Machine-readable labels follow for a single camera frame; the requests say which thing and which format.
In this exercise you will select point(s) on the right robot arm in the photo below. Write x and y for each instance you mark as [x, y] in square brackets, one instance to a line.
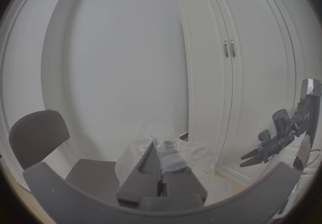
[280, 119]

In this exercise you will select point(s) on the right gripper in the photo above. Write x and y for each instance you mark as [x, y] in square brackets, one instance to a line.
[274, 146]

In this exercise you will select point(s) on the white wardrobe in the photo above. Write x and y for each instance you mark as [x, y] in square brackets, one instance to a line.
[213, 67]

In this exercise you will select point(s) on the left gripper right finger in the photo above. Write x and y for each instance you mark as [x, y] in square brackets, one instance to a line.
[183, 182]

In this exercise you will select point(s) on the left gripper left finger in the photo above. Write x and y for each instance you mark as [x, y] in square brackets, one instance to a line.
[140, 180]

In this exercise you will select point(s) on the clear plastic bag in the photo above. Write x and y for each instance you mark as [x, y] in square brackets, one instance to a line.
[198, 153]

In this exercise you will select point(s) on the grey chair with white legs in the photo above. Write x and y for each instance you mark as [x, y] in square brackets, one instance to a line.
[37, 135]

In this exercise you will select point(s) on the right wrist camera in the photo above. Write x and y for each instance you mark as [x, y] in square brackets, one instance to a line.
[264, 135]

